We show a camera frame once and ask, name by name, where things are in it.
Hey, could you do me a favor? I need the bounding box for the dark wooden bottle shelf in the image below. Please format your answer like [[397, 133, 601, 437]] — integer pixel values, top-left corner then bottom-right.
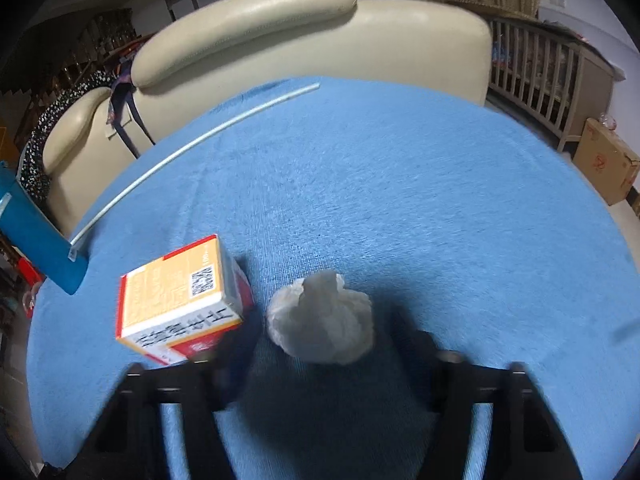
[[0, 7, 139, 111]]

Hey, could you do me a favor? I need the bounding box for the wooden crib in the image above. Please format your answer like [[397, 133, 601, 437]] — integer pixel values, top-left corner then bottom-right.
[[487, 15, 616, 153]]

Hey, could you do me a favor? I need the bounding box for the orange and red box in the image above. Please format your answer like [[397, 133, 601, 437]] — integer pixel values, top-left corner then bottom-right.
[[116, 234, 256, 366]]

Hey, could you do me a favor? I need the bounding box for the thin white rod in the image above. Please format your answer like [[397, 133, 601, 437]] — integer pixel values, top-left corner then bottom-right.
[[70, 82, 321, 245]]

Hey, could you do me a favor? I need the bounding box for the white tissue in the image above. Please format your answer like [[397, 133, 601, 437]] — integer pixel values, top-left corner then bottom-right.
[[266, 269, 375, 366]]

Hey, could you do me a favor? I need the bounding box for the purple strap bag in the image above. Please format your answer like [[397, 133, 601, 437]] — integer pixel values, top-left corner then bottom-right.
[[105, 57, 154, 159]]

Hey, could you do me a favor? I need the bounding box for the teal thermos bottle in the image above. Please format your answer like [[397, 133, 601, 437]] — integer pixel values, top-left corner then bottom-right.
[[0, 160, 89, 296]]

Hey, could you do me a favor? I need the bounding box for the black polka dot garment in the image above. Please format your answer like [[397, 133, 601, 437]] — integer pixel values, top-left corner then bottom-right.
[[17, 70, 121, 202]]

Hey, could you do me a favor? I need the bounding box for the cream leather sofa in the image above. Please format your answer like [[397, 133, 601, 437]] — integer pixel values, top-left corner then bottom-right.
[[42, 0, 493, 239]]

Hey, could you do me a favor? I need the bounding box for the red plastic stool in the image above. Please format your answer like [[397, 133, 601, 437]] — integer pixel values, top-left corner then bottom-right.
[[19, 255, 44, 282]]

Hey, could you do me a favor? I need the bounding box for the brown cardboard box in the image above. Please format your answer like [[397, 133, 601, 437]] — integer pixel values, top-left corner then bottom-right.
[[572, 117, 640, 206]]

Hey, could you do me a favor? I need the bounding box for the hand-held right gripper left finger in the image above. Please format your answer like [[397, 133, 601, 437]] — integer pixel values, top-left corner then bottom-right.
[[75, 329, 257, 480]]

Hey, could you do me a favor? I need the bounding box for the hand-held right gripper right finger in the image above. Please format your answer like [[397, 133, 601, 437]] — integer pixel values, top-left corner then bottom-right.
[[406, 331, 584, 480]]

